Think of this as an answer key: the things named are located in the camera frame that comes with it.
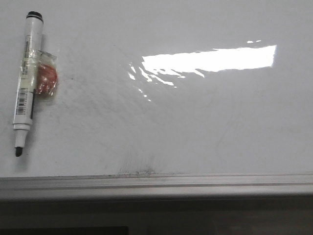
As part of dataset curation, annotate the white black whiteboard marker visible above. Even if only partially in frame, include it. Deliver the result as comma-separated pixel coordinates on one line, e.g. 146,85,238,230
13,11,44,157

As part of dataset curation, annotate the white whiteboard with aluminium frame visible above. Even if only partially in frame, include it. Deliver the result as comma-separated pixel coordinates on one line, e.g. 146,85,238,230
0,0,313,202

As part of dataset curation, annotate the red tag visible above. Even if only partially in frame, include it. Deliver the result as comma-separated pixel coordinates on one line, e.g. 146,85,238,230
35,50,59,100

